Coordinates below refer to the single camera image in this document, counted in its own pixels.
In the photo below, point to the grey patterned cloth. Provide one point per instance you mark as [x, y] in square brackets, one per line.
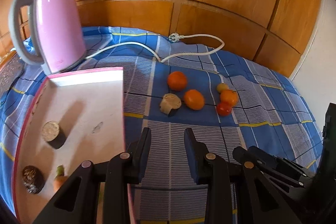
[10, 70]

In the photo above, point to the red tomato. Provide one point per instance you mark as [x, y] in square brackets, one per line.
[223, 109]

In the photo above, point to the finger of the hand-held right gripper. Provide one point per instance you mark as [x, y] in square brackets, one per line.
[240, 154]
[273, 159]

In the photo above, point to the grey-topped black cylinder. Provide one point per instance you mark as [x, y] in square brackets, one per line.
[52, 132]

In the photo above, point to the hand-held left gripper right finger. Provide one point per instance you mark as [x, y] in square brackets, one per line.
[190, 150]

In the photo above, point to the pink-rimmed white tray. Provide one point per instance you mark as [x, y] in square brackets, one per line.
[86, 108]

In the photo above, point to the pink electric kettle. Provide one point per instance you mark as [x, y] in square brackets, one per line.
[57, 24]

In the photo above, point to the orange toy carrot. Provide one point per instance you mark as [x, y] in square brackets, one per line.
[59, 181]

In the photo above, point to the small orange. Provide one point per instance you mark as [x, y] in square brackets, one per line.
[229, 96]

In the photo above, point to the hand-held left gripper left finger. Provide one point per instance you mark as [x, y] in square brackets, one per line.
[143, 150]

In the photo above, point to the dark brown round piece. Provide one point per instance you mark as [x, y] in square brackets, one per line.
[32, 178]

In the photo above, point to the blue plaid bedsheet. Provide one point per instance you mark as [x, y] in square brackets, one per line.
[262, 98]

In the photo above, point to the small yellow fruit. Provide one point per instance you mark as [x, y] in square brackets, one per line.
[222, 87]

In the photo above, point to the beige mushroom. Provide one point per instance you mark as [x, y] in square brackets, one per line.
[170, 102]

